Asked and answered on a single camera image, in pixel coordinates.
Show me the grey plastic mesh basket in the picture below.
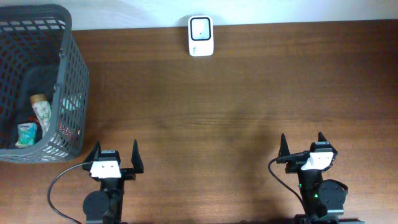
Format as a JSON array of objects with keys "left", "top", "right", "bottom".
[{"left": 1, "top": 4, "right": 90, "bottom": 164}]

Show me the white bamboo print tube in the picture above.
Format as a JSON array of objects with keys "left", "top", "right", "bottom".
[{"left": 30, "top": 94, "right": 52, "bottom": 136}]

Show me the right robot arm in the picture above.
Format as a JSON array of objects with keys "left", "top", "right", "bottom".
[{"left": 268, "top": 132, "right": 363, "bottom": 224}]

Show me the small green tissue pack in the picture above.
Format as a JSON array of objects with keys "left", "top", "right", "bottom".
[{"left": 16, "top": 123, "right": 37, "bottom": 148}]

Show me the orange chocolate bar wrapper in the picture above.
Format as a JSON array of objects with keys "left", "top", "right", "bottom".
[{"left": 28, "top": 116, "right": 40, "bottom": 126}]

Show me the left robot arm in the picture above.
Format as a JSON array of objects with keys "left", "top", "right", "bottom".
[{"left": 82, "top": 141, "right": 144, "bottom": 223}]

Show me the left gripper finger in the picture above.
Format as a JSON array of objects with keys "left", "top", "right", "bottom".
[
  {"left": 131, "top": 139, "right": 144, "bottom": 174},
  {"left": 84, "top": 141, "right": 101, "bottom": 162}
]

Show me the teal snack packet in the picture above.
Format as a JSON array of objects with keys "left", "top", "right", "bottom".
[{"left": 60, "top": 93, "right": 83, "bottom": 114}]

